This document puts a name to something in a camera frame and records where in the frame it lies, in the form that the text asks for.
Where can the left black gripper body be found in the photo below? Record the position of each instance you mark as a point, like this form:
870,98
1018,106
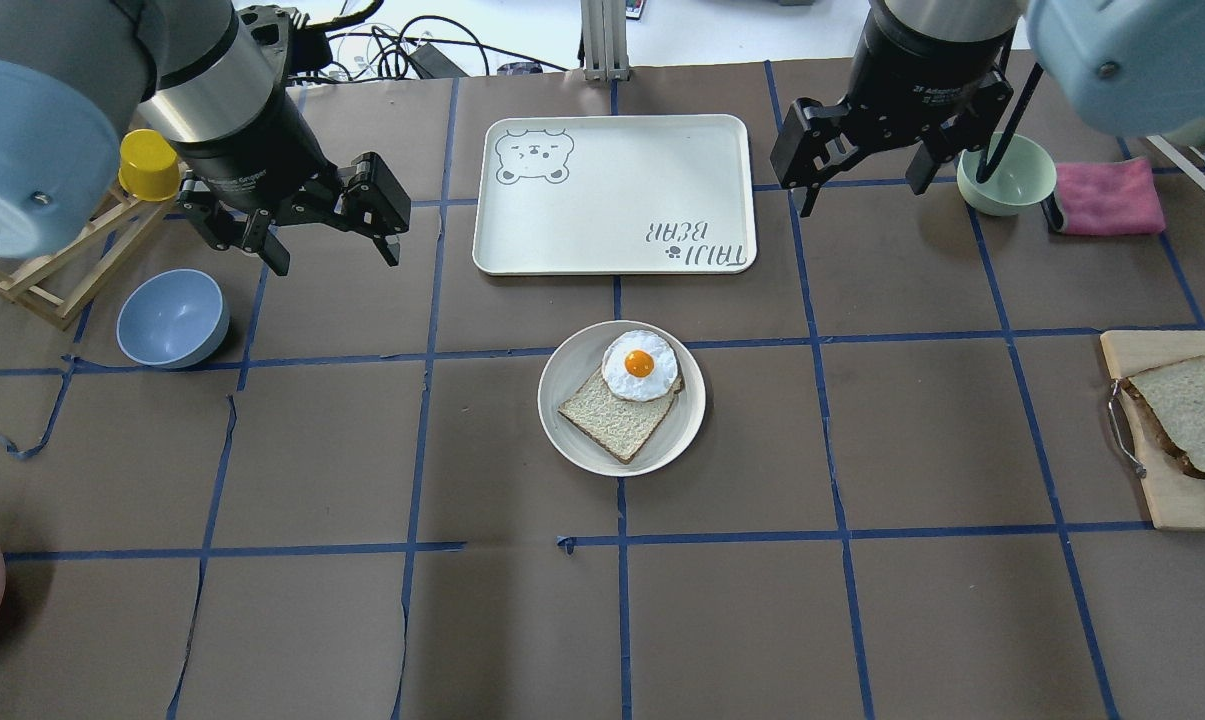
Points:
250,150

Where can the black power adapter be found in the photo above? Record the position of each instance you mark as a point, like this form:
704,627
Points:
428,62

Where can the wooden cutting board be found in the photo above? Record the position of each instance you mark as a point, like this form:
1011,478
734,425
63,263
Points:
1175,501

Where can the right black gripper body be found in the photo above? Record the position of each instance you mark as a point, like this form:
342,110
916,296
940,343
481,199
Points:
927,72

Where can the fried egg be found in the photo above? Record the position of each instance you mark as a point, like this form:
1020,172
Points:
640,366

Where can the bread slice on plate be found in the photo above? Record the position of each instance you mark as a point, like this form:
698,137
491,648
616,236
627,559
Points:
621,428

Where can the aluminium frame post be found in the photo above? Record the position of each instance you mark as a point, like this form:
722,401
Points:
605,41

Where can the white round plate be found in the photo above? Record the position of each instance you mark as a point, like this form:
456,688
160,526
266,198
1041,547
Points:
570,366

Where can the cream bear tray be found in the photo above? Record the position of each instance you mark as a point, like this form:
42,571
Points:
646,195

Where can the wooden cup rack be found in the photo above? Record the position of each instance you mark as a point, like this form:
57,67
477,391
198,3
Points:
58,286

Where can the blue bowl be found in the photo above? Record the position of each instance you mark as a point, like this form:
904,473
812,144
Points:
174,320

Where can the bread slice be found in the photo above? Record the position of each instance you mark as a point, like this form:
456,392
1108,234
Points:
1172,397
621,428

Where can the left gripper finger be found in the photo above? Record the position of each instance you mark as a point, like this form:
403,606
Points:
273,254
387,245

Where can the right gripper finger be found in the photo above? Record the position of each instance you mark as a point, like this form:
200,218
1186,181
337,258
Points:
811,193

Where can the yellow cup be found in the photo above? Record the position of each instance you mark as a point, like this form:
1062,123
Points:
149,168

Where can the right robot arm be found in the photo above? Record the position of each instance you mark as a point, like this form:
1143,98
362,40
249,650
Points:
1128,68

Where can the pink cloth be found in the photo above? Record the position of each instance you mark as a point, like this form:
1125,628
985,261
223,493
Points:
1104,199

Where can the green bowl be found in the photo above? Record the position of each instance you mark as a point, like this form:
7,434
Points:
1025,177

